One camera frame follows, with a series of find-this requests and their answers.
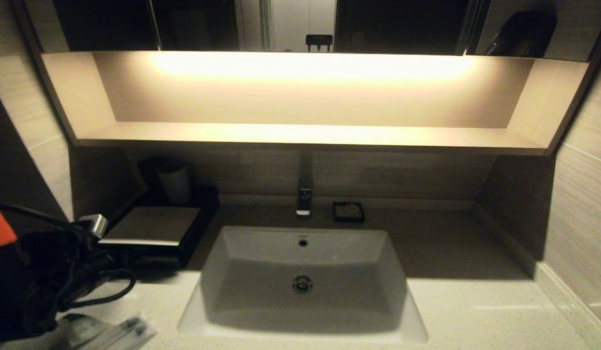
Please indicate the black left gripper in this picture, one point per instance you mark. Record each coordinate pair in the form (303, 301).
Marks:
(55, 267)

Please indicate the grey plastic cup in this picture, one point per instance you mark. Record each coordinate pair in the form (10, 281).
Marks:
(175, 183)

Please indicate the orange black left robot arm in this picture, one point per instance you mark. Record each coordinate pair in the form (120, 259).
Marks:
(4, 272)

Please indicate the grey metal plate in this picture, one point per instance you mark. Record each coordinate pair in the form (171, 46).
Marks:
(150, 224)

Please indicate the black storage box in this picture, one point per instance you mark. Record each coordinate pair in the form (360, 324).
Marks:
(203, 214)

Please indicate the white sachet green cap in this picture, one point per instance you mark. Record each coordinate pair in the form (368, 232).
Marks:
(86, 328)

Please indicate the black cup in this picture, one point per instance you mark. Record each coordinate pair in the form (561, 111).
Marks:
(149, 170)

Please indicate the white ceramic sink basin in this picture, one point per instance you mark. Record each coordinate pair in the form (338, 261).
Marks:
(261, 272)

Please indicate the chrome sink drain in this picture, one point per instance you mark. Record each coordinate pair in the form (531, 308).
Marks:
(303, 284)

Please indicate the chrome faucet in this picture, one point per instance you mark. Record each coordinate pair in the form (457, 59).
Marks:
(305, 197)

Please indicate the black soap dish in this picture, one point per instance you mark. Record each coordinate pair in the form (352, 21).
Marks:
(337, 218)

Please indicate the lit wooden shelf niche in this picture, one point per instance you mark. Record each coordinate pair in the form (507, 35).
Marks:
(305, 136)

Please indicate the round white soap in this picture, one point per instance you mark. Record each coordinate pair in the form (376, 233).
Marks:
(351, 209)

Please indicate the small black device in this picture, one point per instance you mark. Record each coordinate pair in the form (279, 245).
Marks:
(319, 41)

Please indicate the mirror cabinet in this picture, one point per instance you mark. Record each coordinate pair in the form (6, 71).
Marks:
(402, 24)

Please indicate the black wall hair dryer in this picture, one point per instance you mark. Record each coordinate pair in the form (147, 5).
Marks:
(524, 36)

